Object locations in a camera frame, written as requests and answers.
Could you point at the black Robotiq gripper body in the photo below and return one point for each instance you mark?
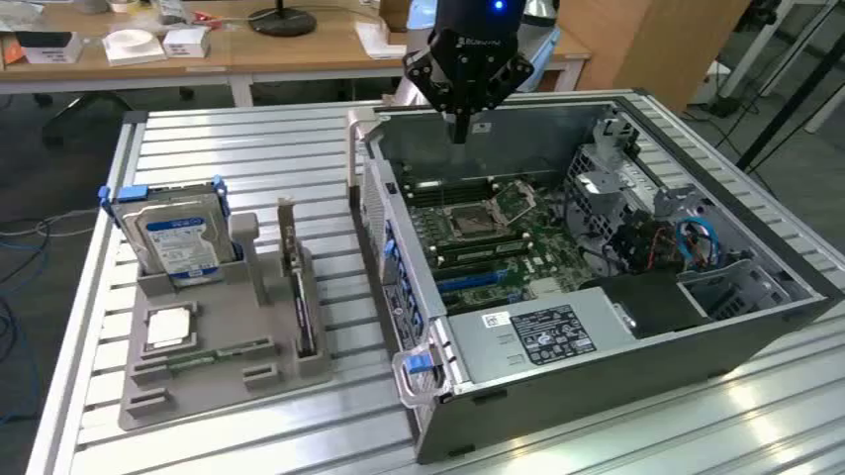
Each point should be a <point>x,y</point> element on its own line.
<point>478,54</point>

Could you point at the silver CPU chip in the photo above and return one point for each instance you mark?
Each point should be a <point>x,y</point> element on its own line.
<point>166,327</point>

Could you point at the CPU socket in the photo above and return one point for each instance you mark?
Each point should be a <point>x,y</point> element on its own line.
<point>471,220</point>

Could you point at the black power adapter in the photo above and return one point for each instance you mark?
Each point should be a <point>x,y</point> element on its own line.
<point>725,108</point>

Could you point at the grey plastic parts rack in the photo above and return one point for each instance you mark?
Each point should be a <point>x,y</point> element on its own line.
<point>231,316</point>

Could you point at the open black PC case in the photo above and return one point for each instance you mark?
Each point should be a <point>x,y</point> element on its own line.
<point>594,386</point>

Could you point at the grey metal disk bay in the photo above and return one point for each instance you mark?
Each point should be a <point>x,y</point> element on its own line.
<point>740,292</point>

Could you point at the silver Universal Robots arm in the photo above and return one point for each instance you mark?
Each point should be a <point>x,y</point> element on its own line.
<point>545,49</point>

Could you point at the hard disk in blue caddy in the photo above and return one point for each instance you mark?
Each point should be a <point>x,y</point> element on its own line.
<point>178,242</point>

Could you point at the silver chipset heatsink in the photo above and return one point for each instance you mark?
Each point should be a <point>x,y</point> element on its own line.
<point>546,288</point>

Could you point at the white table frame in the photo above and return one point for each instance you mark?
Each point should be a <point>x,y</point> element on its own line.
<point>760,44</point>

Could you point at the white box with black top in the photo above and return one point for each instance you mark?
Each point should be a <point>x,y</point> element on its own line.
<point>49,52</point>

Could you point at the clear plastic bag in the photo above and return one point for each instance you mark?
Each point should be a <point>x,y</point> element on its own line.
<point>172,11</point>

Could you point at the black slanted pole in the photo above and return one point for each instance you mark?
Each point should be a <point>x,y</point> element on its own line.
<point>793,101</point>

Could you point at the installed black RAM stick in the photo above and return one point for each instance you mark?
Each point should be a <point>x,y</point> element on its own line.
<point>482,250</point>

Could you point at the black office chair base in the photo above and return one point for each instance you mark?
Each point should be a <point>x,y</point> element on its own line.
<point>79,106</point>

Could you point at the orange packet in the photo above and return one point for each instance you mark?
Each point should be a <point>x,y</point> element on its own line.
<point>9,52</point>

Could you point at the black RAM slot bank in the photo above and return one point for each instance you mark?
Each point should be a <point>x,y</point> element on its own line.
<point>449,193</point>

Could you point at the green RAM stick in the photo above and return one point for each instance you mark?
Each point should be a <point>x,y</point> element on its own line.
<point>198,358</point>

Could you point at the metal socket cover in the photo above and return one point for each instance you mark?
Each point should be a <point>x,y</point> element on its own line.
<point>518,200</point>

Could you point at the stack of white papers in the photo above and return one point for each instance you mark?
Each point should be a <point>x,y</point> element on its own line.
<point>383,47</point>

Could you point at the small white labelled box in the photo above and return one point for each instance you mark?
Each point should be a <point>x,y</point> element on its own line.
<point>188,44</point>

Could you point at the perforated metal drive cage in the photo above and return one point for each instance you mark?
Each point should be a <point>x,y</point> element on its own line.
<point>594,218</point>

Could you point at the brown cardboard box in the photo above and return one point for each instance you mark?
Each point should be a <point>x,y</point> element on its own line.
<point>393,12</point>

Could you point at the grey cup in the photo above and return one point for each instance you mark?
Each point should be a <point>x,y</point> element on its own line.
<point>89,6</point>

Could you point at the wooden cabinet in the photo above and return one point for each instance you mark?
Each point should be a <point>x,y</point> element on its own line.
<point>693,49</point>

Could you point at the white square dish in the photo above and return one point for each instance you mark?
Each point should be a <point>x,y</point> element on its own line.
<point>135,47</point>

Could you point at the graphics card with metal bracket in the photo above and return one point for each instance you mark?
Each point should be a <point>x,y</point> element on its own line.
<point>304,307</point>

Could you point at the wooden office desk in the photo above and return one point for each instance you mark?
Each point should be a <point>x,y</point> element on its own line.
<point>85,70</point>

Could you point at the green motherboard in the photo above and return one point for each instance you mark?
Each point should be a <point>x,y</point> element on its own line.
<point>547,247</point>

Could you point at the black round lamp base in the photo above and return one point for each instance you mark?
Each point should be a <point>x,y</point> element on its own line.
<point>280,25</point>

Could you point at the grey power supply unit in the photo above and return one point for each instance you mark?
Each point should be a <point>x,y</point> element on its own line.
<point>489,346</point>

